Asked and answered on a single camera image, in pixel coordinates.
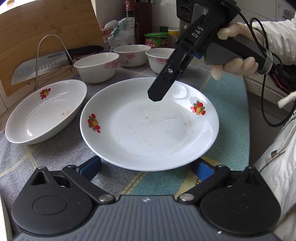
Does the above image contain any white floral bowl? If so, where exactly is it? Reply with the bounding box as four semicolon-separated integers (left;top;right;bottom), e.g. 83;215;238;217
113;45;151;67
74;53;119;84
145;48;175;74

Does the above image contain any green lid sauce jar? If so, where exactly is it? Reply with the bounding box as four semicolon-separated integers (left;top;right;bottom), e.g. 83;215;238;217
144;32;169;48

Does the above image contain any dark red knife block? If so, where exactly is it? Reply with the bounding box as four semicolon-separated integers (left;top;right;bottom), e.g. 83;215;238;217
133;0;154;43

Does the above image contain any white jacket torso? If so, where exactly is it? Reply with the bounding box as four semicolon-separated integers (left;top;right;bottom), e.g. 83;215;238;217
254;113;296;240

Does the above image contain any right white jacket sleeve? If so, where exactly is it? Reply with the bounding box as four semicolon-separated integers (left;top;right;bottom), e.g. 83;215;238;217
261;17;296;65

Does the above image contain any white plate back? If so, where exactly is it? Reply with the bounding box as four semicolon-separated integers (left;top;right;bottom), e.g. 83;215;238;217
5;79;87;145

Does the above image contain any right gloved hand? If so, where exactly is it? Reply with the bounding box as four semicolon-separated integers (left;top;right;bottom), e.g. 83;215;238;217
210;22;273;81

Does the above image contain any white plate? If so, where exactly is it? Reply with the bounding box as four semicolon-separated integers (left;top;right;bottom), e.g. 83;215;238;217
5;79;87;145
80;77;219;172

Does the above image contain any yellow lid spice jar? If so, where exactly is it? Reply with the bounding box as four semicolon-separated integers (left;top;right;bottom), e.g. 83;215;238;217
168;29;180;48

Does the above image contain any wire board stand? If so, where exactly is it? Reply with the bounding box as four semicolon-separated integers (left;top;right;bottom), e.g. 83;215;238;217
28;34;74;91

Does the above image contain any bamboo cutting board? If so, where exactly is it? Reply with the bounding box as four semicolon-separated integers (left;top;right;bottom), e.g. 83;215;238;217
1;0;104;96

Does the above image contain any santoku kitchen knife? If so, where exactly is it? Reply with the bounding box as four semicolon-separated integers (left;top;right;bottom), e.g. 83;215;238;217
11;45;104;85

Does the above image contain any dark soy sauce bottle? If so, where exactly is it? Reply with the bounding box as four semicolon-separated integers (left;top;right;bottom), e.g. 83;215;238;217
125;0;139;44

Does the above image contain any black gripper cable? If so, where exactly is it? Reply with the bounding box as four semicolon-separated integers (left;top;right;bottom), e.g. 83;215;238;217
238;11;296;128

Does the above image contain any white plastic food bag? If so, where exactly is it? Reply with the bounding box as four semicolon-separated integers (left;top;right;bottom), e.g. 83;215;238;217
101;17;135;52

